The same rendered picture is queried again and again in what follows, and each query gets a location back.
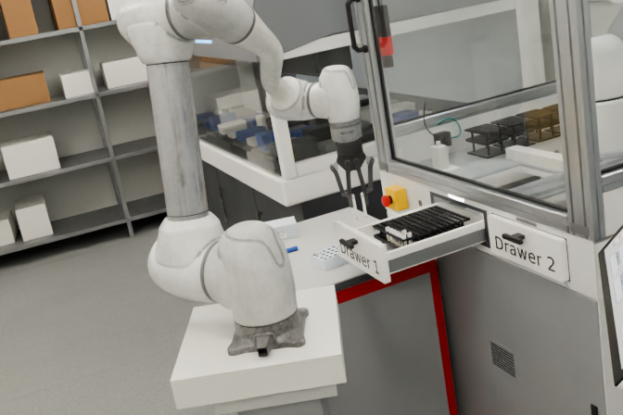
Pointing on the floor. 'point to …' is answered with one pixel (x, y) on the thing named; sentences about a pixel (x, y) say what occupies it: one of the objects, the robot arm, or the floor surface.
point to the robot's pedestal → (283, 403)
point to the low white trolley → (381, 328)
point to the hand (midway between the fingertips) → (359, 206)
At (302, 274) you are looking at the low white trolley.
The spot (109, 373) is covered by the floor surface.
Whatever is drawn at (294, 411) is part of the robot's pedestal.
